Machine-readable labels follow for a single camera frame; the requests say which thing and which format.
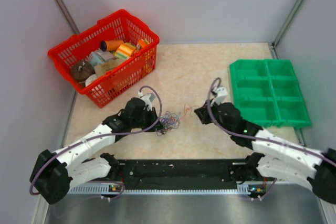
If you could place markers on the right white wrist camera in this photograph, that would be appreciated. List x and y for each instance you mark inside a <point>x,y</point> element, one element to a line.
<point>220,93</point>

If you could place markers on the brown cardboard box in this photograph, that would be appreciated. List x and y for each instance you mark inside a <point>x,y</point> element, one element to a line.
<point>103,68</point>

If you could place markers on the pale blue box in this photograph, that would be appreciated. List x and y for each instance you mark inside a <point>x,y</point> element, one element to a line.
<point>98,57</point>

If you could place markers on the green compartment tray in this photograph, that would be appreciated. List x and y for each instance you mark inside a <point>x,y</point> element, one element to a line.
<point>267,93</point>

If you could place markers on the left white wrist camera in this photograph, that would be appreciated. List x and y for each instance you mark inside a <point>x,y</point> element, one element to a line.
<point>148,99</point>

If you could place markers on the white round lid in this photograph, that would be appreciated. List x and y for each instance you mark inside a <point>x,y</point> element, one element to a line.
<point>91,79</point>

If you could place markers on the red plastic shopping basket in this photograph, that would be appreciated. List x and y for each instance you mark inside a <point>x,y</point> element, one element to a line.
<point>118,25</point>

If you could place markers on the orange snack packet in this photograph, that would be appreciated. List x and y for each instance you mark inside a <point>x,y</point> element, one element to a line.
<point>141,44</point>

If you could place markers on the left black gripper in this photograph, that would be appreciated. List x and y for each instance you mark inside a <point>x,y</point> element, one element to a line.
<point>153,116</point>

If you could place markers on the brown round bun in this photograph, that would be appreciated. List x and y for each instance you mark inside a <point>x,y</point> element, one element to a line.
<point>82,70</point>

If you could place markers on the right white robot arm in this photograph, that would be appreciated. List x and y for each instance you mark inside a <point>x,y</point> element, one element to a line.
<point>273,156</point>

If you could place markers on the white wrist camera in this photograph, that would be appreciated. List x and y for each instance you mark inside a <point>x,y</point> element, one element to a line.
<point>148,99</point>
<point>220,93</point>

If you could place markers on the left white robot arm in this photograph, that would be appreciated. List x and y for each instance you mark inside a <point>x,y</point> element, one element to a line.
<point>56,173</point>

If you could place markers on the yellow striped sponge pack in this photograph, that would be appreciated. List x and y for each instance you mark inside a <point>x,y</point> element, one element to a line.
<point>125,51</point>

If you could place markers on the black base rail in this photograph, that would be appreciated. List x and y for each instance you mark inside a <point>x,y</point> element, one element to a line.
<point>181,174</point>

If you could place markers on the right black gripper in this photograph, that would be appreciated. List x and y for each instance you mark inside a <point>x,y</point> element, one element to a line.
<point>201,113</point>

